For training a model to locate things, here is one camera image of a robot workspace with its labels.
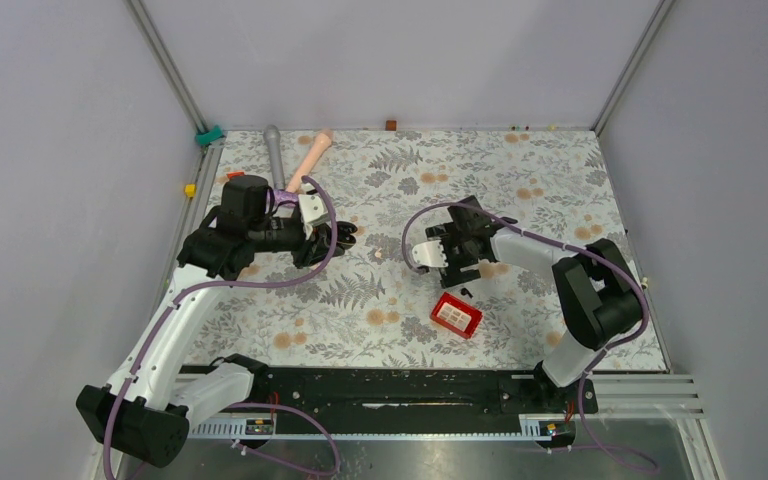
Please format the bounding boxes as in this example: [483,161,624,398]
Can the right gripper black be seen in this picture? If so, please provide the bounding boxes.
[427,223,481,289]

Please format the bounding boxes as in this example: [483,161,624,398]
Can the black glossy earbud charging case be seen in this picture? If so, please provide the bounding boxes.
[323,224,355,256]

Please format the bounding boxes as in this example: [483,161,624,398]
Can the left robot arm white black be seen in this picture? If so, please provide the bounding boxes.
[76,175,357,479]

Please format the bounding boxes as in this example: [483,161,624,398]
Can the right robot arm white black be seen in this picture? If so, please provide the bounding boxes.
[402,196,650,412]

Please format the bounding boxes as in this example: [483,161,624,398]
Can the red plastic tray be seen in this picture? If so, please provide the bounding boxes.
[430,292,483,339]

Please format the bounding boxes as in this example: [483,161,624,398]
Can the purple glitter toy microphone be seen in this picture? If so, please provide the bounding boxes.
[272,190,299,206]

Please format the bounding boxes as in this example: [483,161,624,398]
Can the floral patterned table mat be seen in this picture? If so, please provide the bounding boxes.
[188,129,669,372]

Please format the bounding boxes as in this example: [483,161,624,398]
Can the beige toy microphone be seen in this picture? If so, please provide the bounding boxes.
[285,129,334,193]

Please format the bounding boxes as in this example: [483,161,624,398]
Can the grey toy microphone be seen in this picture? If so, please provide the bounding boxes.
[263,125,286,190]

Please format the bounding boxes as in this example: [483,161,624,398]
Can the teal plastic piece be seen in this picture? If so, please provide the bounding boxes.
[195,125,225,147]

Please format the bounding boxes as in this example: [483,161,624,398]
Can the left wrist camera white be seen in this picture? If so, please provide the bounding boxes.
[297,192,330,239]

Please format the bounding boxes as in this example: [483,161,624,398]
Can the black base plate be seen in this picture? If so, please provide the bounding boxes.
[181,354,601,437]

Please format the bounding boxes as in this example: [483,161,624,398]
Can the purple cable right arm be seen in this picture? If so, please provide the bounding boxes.
[401,201,660,474]

